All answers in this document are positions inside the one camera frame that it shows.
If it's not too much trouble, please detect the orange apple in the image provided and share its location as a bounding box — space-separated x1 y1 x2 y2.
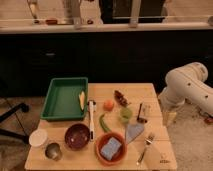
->
103 100 114 111

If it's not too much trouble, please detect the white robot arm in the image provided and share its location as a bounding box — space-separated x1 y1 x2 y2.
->
158 62 213 126

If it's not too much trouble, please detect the green plastic cup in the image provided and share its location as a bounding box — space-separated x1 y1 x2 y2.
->
120 108 132 124

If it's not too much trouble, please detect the small metal cup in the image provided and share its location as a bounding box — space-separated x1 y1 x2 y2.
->
45 143 62 161

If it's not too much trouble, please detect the white plastic cup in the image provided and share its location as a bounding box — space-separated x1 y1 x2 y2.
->
29 129 48 148

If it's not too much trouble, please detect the dark brown block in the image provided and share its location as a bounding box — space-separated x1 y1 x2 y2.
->
137 103 150 124

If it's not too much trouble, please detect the silver fork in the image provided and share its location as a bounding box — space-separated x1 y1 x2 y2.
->
136 133 155 165

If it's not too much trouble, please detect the grey metal spatula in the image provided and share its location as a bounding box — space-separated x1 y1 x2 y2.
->
125 123 144 144

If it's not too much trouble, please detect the brown toy food item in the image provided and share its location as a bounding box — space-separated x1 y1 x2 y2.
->
114 90 129 107

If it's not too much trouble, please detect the orange terracotta bowl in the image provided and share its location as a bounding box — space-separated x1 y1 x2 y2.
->
95 132 127 166

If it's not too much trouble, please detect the green chili pepper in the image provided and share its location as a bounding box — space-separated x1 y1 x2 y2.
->
99 114 111 132

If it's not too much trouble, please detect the blue sponge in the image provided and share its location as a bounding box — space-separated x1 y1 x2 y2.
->
100 137 121 160

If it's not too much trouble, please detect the yellow banana piece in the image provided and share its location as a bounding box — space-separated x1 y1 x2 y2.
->
79 91 85 110

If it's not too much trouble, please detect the dark purple bowl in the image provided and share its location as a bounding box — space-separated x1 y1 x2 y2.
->
64 123 90 151

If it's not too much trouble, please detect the green plastic tray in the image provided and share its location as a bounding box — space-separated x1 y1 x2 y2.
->
41 77 88 121

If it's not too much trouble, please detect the black office chair base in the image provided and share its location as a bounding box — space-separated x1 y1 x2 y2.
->
0 103 29 144

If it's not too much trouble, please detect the white handled knife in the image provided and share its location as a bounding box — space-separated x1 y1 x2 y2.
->
88 100 96 141

